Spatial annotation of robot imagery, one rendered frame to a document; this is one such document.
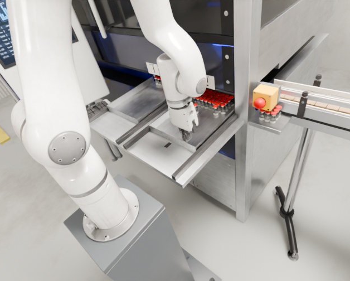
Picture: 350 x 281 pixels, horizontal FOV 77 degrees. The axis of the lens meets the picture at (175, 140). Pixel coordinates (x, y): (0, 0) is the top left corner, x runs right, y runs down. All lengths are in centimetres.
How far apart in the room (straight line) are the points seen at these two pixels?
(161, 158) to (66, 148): 46
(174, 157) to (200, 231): 89
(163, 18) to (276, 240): 141
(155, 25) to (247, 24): 31
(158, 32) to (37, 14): 27
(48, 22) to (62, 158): 24
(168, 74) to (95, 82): 93
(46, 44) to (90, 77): 106
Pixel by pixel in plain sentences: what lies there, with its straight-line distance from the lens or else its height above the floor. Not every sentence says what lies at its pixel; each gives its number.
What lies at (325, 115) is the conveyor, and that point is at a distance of 96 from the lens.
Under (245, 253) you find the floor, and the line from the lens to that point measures 158.
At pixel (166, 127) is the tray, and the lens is 98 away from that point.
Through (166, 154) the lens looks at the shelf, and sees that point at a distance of 86.
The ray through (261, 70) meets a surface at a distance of 94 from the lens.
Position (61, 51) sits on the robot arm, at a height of 137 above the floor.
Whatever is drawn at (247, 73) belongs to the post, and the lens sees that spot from 85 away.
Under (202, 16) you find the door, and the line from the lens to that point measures 89.
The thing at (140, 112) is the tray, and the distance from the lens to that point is 113.
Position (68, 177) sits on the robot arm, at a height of 111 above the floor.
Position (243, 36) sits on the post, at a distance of 81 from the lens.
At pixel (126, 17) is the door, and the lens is 122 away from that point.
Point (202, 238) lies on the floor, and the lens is 162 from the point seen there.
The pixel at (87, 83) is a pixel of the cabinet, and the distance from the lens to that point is 153.
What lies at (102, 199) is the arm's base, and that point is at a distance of 65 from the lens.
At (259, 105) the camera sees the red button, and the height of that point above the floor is 100.
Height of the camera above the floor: 148
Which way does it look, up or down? 41 degrees down
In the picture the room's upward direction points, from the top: 14 degrees counter-clockwise
